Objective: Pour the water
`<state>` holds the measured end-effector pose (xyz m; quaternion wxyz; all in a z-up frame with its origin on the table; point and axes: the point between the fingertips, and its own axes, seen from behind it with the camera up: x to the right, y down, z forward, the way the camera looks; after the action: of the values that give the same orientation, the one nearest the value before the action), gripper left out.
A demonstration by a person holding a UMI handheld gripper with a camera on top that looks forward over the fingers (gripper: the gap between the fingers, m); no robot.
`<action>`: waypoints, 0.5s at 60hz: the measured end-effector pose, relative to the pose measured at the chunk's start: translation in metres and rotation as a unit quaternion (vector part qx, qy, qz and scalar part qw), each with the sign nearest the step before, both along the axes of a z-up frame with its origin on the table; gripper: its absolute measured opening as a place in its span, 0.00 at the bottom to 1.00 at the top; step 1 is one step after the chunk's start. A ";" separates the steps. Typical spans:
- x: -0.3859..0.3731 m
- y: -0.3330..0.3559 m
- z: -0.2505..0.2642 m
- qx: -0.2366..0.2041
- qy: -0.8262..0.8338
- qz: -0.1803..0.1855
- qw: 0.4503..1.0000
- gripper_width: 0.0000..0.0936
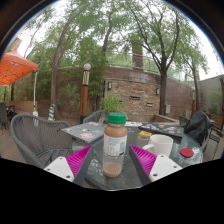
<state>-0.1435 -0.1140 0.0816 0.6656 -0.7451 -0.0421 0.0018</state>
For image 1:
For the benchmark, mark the green-capped brown drink bottle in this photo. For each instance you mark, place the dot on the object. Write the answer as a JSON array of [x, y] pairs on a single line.
[[115, 143]]

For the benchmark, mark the grey wall utility box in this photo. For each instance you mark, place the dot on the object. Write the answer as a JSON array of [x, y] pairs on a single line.
[[167, 109]]

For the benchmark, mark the potted green plant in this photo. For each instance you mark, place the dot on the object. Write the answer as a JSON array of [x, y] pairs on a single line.
[[111, 103]]

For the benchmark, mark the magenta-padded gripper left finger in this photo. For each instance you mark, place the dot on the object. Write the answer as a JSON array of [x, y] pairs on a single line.
[[77, 161]]

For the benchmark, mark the wooden globe lamp post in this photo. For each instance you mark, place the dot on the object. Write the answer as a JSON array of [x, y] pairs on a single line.
[[84, 96]]

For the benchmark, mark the grey laptop with stickers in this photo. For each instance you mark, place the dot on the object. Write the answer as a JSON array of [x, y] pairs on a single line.
[[83, 131]]

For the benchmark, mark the black laptop with stickers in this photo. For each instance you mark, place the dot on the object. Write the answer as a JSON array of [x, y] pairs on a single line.
[[163, 129]]

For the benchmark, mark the orange canopy tent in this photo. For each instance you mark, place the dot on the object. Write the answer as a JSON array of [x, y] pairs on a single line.
[[15, 68]]

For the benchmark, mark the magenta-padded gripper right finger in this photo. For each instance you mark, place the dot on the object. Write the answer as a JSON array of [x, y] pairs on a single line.
[[146, 160]]

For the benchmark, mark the yellow card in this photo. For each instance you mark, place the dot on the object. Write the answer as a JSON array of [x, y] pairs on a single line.
[[145, 133]]

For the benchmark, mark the dark patio chair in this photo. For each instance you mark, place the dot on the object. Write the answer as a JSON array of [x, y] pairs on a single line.
[[5, 115]]

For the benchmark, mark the dark-trunk tree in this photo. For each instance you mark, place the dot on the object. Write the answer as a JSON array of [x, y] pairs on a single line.
[[163, 93]]

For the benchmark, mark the white ceramic mug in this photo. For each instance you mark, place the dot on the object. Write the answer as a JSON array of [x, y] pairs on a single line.
[[161, 145]]

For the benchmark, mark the black jacket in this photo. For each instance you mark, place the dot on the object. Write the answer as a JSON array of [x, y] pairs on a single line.
[[197, 128]]

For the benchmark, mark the black metal patio chair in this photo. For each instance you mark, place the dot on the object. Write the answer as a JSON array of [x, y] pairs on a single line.
[[216, 136]]

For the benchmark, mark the leaning brown-trunk tree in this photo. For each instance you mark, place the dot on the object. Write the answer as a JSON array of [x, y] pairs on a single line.
[[53, 90]]

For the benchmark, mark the brown tape roll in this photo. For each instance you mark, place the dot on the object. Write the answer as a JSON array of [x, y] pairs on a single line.
[[140, 137]]

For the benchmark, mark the black wall lantern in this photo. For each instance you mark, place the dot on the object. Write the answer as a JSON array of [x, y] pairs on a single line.
[[157, 91], [109, 85]]

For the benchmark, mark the blue yellow striped cone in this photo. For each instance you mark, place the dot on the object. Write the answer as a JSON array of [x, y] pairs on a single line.
[[51, 113]]

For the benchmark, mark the flat round red coaster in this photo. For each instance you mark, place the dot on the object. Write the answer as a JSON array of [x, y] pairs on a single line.
[[186, 152]]

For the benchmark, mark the white printed paper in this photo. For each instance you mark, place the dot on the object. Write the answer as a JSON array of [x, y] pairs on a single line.
[[133, 124]]

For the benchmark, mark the blue sticker card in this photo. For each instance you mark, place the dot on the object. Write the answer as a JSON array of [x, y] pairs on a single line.
[[130, 130]]

